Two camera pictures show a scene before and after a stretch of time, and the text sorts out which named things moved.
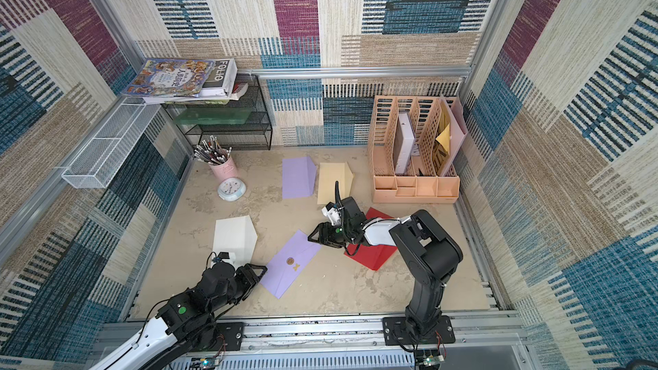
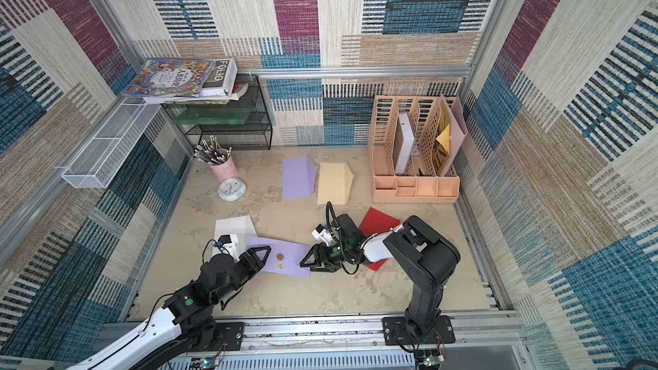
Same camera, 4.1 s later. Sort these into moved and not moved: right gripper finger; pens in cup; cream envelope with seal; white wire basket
Moved: right gripper finger
Not moved: cream envelope with seal; pens in cup; white wire basket
